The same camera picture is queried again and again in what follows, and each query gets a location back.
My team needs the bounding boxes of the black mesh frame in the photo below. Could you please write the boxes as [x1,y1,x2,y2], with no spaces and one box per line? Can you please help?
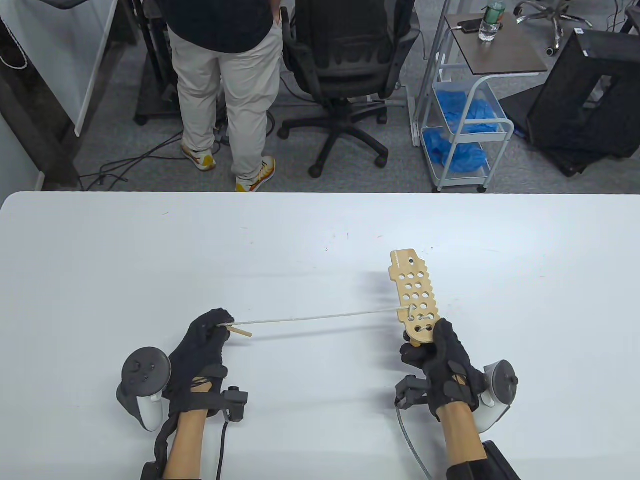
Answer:
[527,29,640,161]

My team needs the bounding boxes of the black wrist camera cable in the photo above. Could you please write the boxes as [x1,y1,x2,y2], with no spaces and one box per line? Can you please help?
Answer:
[216,422,231,480]

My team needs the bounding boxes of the black floor cables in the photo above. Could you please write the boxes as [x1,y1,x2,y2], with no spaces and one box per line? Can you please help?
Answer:
[80,112,276,192]

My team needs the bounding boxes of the grey white handheld controller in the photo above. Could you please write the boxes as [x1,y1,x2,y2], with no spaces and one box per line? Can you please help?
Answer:
[472,360,519,435]
[116,346,172,432]

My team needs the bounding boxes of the person's right hand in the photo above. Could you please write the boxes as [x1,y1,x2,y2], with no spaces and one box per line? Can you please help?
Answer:
[400,318,488,421]

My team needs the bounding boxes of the brown top side table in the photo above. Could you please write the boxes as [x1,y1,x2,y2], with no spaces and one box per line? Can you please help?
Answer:
[410,0,550,148]

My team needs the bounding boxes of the blue plastic bag pile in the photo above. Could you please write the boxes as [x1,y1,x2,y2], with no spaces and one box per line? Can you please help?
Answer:
[436,89,503,133]
[424,129,488,173]

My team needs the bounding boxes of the chrome chair base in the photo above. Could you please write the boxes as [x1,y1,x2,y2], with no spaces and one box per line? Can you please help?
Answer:
[514,0,593,57]

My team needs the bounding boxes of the clear plastic water bottle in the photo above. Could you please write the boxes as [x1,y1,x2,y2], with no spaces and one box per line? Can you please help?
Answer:
[478,1,506,43]

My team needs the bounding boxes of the black office chair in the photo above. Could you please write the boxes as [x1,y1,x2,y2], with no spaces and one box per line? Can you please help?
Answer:
[277,0,421,178]

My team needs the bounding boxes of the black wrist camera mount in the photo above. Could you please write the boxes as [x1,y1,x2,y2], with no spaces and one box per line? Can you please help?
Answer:
[220,386,249,423]
[395,375,431,408]

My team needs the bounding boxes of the black flat board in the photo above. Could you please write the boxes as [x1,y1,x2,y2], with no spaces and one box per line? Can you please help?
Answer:
[500,84,621,178]

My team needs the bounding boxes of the black rolling platform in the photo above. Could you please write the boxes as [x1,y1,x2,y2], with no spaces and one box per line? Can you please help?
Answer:
[134,65,182,126]

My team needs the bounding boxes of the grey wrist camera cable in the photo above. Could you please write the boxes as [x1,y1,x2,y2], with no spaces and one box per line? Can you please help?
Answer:
[396,405,432,480]

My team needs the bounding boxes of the person's left hand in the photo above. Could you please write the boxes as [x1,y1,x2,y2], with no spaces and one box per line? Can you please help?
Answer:
[162,308,235,416]

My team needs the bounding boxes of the white rolling cart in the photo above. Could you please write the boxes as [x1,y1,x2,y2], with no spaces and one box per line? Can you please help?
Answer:
[420,75,516,194]

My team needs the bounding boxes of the white rope with wooden needle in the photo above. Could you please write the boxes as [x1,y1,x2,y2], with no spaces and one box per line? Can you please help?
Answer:
[217,305,436,347]

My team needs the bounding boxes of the black forearm strap pack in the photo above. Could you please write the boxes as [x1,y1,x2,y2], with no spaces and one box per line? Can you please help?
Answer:
[446,440,521,480]
[141,417,178,480]

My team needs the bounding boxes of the person's left forearm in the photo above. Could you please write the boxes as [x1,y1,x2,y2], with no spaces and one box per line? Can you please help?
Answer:
[164,410,210,480]

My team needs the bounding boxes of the white panel board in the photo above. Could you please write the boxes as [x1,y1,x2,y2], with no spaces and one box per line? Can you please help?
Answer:
[0,0,121,137]

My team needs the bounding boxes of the person's right forearm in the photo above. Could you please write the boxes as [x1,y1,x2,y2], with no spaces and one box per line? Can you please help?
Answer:
[437,402,488,466]

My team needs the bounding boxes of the wooden crocodile lacing toy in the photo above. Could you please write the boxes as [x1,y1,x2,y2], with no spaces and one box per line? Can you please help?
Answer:
[389,248,441,347]

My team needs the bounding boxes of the white cable loop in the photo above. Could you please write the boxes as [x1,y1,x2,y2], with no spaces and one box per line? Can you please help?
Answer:
[0,15,28,70]

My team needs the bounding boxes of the dark wooden desk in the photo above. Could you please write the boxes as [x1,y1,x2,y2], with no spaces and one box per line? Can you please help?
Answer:
[0,0,141,191]

